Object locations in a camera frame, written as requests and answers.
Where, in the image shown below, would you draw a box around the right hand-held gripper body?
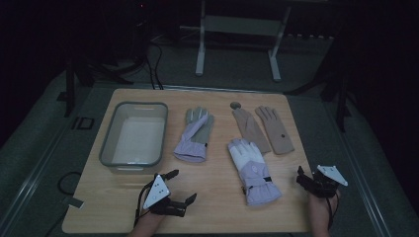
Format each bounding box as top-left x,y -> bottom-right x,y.
305,164 -> 349,198

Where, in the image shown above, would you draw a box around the right hand-held gripper black cable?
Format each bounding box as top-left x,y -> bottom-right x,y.
324,194 -> 341,231

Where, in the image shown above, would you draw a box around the white metal stand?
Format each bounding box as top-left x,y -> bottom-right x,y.
195,0 -> 293,83

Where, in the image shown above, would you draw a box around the left hand-held gripper black cable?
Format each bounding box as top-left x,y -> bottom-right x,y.
132,182 -> 156,229

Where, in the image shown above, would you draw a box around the clear plastic bin grey rim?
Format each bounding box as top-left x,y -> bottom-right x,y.
99,101 -> 169,175

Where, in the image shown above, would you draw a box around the hand-held gripper black cable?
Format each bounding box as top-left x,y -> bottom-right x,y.
324,194 -> 341,231
132,182 -> 156,229

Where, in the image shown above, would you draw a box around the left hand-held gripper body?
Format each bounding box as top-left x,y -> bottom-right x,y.
142,174 -> 188,218

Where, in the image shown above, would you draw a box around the person's right hand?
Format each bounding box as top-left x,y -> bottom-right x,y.
307,194 -> 341,225

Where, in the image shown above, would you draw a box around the grey tape piece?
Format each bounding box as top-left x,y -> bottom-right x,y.
61,196 -> 86,210

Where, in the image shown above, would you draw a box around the lavender ski glove grey palm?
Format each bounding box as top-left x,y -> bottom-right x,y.
173,106 -> 215,163

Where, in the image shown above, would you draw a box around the black looped cable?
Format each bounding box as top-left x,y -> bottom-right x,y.
56,171 -> 83,198

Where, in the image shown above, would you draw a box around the black metal stand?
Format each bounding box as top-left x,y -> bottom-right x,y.
286,33 -> 354,133

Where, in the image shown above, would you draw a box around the beige knit glove dark button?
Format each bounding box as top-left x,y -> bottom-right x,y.
254,105 -> 295,156

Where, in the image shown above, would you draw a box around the black rectangular floor frame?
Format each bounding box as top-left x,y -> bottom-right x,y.
71,116 -> 96,130

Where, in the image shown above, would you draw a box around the white and lavender ski glove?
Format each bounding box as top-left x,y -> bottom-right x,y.
227,137 -> 283,207

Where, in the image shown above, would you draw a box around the black floor cables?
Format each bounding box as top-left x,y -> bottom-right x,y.
143,40 -> 165,91

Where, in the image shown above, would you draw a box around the person's left hand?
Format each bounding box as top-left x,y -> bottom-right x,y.
139,210 -> 166,228

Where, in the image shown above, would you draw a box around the black tripod stand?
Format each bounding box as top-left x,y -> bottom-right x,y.
56,48 -> 134,119

